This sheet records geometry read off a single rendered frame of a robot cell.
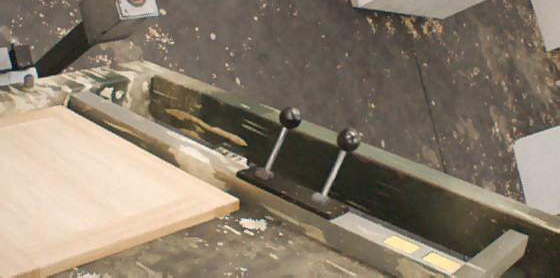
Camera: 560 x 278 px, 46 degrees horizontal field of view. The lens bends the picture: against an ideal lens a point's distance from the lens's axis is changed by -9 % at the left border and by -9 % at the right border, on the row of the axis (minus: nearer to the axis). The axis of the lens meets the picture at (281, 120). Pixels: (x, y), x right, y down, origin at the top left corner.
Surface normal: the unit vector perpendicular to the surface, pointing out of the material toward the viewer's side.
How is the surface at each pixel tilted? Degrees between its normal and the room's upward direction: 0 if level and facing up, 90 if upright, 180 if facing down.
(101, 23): 90
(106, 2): 90
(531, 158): 90
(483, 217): 90
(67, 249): 57
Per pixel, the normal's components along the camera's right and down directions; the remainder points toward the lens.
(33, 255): 0.10, -0.94
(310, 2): 0.67, -0.28
